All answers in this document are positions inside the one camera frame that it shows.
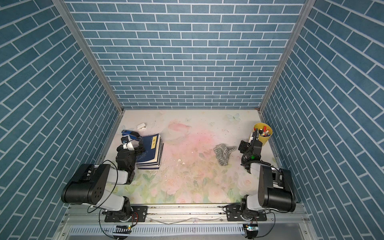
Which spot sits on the blue black stapler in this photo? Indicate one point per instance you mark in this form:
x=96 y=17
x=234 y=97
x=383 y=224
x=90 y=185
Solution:
x=132 y=134

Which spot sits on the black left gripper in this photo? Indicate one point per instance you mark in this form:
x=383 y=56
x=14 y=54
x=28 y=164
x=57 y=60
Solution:
x=136 y=150

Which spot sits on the grey striped cloth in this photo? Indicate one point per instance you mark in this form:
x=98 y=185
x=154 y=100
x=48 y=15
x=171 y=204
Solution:
x=223 y=153

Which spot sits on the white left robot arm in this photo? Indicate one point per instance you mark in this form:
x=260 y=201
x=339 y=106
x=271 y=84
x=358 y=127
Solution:
x=88 y=186

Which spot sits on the pens in cup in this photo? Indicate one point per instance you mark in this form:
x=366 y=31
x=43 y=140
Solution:
x=264 y=130

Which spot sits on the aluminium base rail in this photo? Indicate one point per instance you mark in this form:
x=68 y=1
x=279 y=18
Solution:
x=172 y=214

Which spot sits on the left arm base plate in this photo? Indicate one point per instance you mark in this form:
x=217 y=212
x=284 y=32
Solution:
x=133 y=214

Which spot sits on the blue book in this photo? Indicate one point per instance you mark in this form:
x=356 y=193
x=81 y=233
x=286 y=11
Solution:
x=150 y=159

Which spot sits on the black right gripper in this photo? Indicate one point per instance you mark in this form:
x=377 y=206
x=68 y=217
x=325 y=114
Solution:
x=243 y=146

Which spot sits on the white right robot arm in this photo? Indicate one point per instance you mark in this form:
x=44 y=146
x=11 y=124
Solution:
x=276 y=191

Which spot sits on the yellow pen cup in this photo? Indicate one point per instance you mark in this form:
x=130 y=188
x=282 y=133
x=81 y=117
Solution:
x=263 y=140

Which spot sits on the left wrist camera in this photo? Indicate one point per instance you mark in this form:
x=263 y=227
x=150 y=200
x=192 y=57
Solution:
x=127 y=142

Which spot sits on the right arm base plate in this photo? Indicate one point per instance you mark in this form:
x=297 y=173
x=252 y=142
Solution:
x=235 y=213

